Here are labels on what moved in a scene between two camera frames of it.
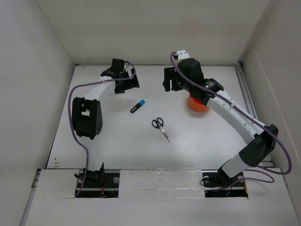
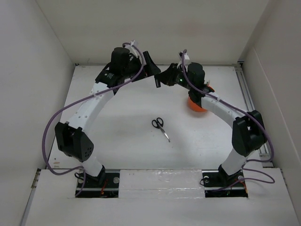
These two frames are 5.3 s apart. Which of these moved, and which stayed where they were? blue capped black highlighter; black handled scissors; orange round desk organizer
Moved: blue capped black highlighter
Stayed: orange round desk organizer; black handled scissors
